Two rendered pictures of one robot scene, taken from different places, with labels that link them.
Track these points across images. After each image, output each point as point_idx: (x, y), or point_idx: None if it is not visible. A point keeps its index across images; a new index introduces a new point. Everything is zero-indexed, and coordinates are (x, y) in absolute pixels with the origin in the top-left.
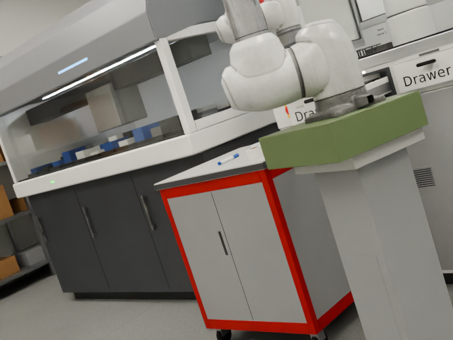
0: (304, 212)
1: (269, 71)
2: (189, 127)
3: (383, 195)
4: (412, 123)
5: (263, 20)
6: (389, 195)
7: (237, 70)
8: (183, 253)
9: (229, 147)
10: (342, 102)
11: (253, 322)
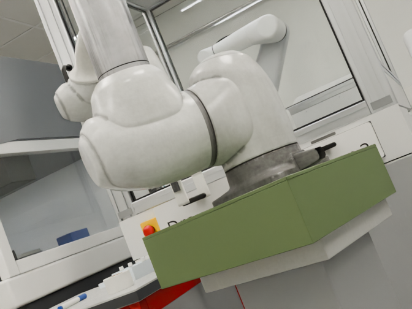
0: None
1: (162, 116)
2: (9, 269)
3: (360, 305)
4: (380, 187)
5: (143, 48)
6: (368, 305)
7: (108, 118)
8: None
9: (64, 295)
10: (277, 162)
11: None
